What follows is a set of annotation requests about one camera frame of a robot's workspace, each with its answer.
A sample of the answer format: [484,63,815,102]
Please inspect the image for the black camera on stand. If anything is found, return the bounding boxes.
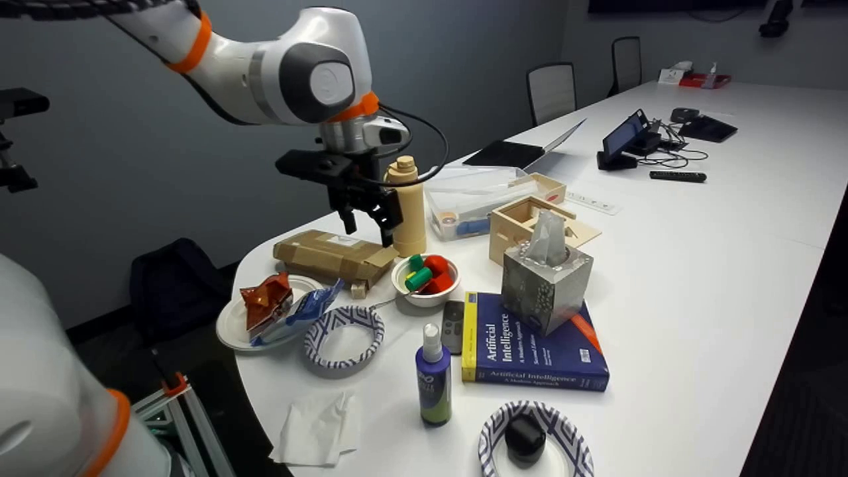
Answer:
[0,84,52,197]

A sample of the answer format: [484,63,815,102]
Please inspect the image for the black remote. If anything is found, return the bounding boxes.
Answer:
[647,171,711,186]

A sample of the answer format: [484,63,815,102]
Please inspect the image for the black block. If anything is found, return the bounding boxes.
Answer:
[503,414,548,469]

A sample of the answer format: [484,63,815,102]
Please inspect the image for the brown cardboard box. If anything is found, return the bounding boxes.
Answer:
[271,228,399,291]

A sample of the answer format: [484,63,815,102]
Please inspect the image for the grey tissue box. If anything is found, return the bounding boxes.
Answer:
[499,209,595,339]

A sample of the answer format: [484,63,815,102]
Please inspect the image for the blue and yellow book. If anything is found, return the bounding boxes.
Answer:
[457,291,611,396]

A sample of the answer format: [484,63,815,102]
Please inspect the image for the light wooden box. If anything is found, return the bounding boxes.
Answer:
[488,172,605,269]

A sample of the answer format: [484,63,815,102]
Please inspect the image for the red orange snack bag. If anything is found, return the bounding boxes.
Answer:
[239,271,296,334]

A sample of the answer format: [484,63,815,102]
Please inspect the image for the purple spray bottle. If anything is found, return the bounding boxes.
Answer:
[414,320,455,430]

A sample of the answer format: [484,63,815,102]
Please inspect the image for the white paper napkin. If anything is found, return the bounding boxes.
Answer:
[267,389,362,469]

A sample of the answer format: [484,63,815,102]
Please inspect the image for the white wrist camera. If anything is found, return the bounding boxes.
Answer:
[317,112,411,156]

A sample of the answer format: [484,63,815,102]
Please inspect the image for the black wallet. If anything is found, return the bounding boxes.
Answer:
[675,114,740,145]

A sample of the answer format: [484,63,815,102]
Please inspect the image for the white plate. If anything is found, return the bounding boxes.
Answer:
[214,273,334,359]

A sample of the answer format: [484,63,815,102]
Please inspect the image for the grey tripod legs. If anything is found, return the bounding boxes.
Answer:
[130,369,239,477]

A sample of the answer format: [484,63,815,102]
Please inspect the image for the clear plastic container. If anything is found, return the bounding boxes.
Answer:
[427,167,540,243]

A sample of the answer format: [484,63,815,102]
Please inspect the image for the green cylinder toy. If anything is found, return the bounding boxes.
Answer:
[402,265,434,295]

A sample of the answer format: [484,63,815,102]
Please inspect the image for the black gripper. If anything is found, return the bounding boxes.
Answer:
[273,145,404,249]

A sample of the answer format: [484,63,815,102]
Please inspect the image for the black backpack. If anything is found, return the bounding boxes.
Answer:
[126,237,240,349]

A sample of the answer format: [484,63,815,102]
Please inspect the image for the red and white package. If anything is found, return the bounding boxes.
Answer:
[658,59,733,94]

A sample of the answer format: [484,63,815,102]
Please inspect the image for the blue plastic toy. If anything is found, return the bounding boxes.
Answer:
[263,279,348,344]

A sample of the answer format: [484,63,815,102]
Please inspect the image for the blue white rope coil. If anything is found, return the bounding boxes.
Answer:
[302,306,390,380]

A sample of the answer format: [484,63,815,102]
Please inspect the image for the grey mesh office chair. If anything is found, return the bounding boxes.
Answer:
[524,61,581,128]
[606,35,647,98]

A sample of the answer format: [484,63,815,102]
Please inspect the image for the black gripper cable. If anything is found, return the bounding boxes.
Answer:
[377,102,451,190]

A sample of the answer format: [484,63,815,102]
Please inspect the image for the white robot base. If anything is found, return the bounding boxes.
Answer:
[0,251,175,477]

